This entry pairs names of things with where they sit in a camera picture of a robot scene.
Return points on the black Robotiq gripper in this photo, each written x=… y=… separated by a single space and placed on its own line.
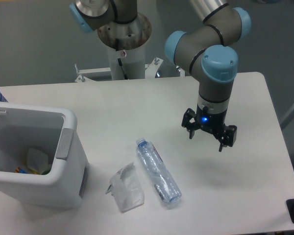
x=210 y=123

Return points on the clear crushed plastic bottle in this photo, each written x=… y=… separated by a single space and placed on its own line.
x=162 y=180

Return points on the clear plastic food wrapper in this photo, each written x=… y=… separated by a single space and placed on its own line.
x=125 y=187

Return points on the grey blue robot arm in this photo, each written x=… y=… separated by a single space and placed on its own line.
x=205 y=54

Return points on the white plastic trash can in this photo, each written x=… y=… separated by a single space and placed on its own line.
x=53 y=131

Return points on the crumpled white tissue in bin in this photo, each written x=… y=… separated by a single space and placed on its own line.
x=37 y=160

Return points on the colourful wrapper in bin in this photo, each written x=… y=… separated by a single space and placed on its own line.
x=26 y=171

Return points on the white metal base frame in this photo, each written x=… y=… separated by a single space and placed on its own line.
x=158 y=68

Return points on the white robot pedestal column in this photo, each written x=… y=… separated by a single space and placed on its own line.
x=126 y=43

